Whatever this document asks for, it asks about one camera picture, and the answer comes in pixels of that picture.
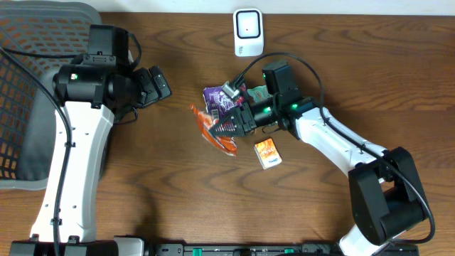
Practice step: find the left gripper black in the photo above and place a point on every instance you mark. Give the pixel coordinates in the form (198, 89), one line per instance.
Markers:
(150, 89)

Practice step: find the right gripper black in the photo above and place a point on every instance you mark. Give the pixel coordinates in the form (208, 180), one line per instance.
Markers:
(242, 127)

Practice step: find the purple snack box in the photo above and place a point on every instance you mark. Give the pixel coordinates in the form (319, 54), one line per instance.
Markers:
(217, 103)

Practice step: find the teal snack packet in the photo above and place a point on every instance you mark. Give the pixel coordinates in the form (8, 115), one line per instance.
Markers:
(259, 93)

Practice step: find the small orange snack packet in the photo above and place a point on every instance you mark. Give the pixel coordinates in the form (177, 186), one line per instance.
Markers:
(267, 153)

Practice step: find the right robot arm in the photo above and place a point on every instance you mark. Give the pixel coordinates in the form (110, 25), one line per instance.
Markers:
(386, 194)

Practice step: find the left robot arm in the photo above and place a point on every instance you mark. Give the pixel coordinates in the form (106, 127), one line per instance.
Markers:
(91, 98)

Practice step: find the white barcode scanner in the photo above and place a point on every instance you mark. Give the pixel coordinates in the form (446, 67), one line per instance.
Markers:
(248, 32)

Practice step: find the grey plastic mesh basket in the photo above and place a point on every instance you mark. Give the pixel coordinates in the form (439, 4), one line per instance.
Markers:
(41, 37)

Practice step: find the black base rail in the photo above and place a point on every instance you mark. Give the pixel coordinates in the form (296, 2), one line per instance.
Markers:
(249, 250)

